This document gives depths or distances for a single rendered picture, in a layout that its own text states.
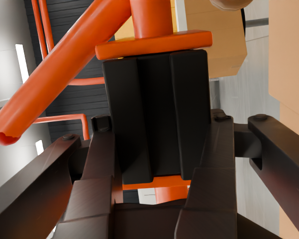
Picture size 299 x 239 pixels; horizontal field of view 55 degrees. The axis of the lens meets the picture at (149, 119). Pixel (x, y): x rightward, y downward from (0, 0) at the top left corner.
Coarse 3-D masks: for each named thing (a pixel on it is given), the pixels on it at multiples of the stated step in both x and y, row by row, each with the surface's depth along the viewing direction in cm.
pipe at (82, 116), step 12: (36, 0) 778; (36, 12) 780; (36, 24) 788; (48, 24) 756; (48, 36) 759; (48, 48) 766; (72, 84) 784; (84, 84) 780; (36, 120) 874; (48, 120) 872; (84, 120) 846; (84, 132) 820
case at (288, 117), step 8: (280, 104) 37; (280, 112) 37; (288, 112) 34; (280, 120) 37; (288, 120) 35; (296, 120) 32; (296, 128) 32; (280, 208) 41; (280, 216) 41; (280, 224) 42; (288, 224) 38; (280, 232) 42; (288, 232) 39; (296, 232) 36
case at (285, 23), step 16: (272, 0) 33; (288, 0) 29; (272, 16) 34; (288, 16) 29; (272, 32) 34; (288, 32) 30; (272, 48) 35; (288, 48) 30; (272, 64) 35; (288, 64) 30; (272, 80) 36; (288, 80) 31; (272, 96) 36; (288, 96) 31
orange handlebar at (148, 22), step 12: (132, 0) 15; (144, 0) 15; (156, 0) 15; (168, 0) 15; (132, 12) 15; (144, 12) 15; (156, 12) 15; (168, 12) 15; (144, 24) 15; (156, 24) 15; (168, 24) 15; (144, 36) 15; (156, 36) 15; (156, 192) 18; (168, 192) 18; (180, 192) 18
